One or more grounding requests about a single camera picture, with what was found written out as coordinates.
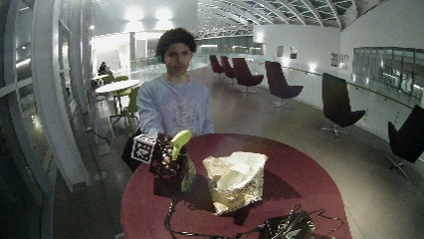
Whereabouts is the white marker cube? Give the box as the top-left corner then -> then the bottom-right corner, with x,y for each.
131,133 -> 159,165

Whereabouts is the green chair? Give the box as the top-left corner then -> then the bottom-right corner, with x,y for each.
109,87 -> 141,127
111,75 -> 133,105

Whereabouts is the large glass wall window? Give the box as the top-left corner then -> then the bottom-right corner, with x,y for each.
351,46 -> 424,100

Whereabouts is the thin black device cable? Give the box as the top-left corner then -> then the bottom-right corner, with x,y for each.
287,203 -> 345,237

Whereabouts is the dark red armchair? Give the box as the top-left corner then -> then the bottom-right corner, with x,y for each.
230,57 -> 265,96
218,55 -> 237,80
209,54 -> 225,76
264,60 -> 305,108

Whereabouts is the wall picture group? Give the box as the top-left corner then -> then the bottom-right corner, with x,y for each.
330,52 -> 351,71

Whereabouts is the black electronic device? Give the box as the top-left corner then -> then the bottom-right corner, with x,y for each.
258,210 -> 318,239

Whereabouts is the white round table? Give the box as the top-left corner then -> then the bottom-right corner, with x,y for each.
95,79 -> 143,114

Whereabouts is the white curved structural column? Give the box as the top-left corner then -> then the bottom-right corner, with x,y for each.
31,0 -> 92,192

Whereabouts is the crumpled white paper bag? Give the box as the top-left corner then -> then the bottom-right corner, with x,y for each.
202,150 -> 269,216

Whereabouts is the black glove cable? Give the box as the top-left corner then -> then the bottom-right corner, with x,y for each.
164,193 -> 262,239

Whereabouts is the black armchair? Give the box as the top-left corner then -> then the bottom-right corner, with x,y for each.
321,72 -> 367,137
384,105 -> 424,179

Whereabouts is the the person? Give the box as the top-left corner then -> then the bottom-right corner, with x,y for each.
123,27 -> 216,172

